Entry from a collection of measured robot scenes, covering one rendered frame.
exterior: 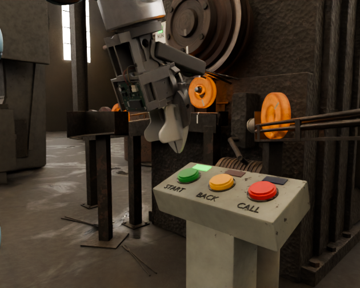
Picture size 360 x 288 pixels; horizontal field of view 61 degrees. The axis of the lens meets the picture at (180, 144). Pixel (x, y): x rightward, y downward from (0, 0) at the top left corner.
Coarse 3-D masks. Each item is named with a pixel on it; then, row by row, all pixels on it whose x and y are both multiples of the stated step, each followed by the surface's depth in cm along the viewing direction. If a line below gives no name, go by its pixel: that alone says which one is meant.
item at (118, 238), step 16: (80, 112) 169; (96, 112) 174; (112, 112) 172; (128, 112) 170; (80, 128) 169; (96, 128) 175; (112, 128) 173; (128, 128) 171; (96, 144) 162; (112, 224) 171; (96, 240) 168; (112, 240) 168
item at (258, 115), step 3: (255, 111) 108; (258, 111) 108; (255, 114) 108; (258, 114) 108; (255, 117) 108; (258, 117) 108; (255, 120) 108; (258, 120) 108; (255, 123) 108; (258, 123) 108; (255, 129) 108; (255, 135) 108; (261, 135) 109; (264, 135) 109; (255, 138) 108; (261, 138) 109; (264, 138) 109; (267, 138) 109
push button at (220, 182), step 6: (222, 174) 51; (228, 174) 50; (210, 180) 50; (216, 180) 50; (222, 180) 49; (228, 180) 49; (210, 186) 49; (216, 186) 48; (222, 186) 48; (228, 186) 48
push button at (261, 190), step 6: (252, 186) 45; (258, 186) 45; (264, 186) 44; (270, 186) 44; (252, 192) 44; (258, 192) 43; (264, 192) 43; (270, 192) 43; (276, 192) 44; (258, 198) 43; (264, 198) 43
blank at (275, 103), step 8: (272, 96) 99; (280, 96) 96; (264, 104) 105; (272, 104) 99; (280, 104) 94; (288, 104) 94; (264, 112) 105; (272, 112) 104; (280, 112) 94; (288, 112) 94; (264, 120) 106; (272, 120) 104; (280, 120) 94; (264, 128) 106; (272, 136) 100; (280, 136) 98
